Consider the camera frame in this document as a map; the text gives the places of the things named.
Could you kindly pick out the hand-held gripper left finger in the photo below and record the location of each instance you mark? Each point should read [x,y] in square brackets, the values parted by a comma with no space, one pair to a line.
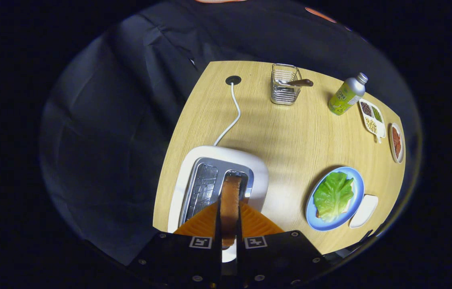
[218,228]

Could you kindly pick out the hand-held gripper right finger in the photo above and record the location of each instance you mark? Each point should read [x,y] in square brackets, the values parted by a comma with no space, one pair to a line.
[239,228]

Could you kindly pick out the white square plate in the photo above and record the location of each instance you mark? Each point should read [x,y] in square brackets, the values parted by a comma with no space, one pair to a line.
[364,210]

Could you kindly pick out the pile of dark red beans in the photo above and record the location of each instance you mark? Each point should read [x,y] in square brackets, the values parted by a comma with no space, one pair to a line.
[366,108]

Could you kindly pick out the browned toast slice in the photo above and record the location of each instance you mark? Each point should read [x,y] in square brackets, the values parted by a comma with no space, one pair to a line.
[230,208]

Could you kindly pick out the white toaster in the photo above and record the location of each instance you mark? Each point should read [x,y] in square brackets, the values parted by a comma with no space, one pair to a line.
[226,154]

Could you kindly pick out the brown meat slice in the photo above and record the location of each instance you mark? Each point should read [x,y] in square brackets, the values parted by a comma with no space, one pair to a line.
[396,134]
[398,149]

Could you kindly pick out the green label metal bottle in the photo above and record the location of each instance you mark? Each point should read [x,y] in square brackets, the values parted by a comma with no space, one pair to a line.
[344,98]

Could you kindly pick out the pile of yellow soybeans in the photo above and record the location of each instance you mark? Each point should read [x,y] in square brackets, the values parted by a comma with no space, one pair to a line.
[371,125]

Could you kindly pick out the blue plate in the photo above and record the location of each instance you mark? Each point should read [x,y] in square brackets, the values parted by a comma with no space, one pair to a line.
[357,188]

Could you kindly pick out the green lettuce leaf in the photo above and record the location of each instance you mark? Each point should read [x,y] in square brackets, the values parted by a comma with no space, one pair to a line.
[332,196]

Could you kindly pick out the pile of green beans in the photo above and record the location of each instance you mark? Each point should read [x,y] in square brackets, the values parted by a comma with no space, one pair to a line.
[377,114]

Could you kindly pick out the white oval plate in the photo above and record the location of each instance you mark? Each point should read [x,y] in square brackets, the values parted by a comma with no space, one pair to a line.
[402,154]

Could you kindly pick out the white divided dish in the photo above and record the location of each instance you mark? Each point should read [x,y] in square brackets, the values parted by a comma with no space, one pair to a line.
[381,129]

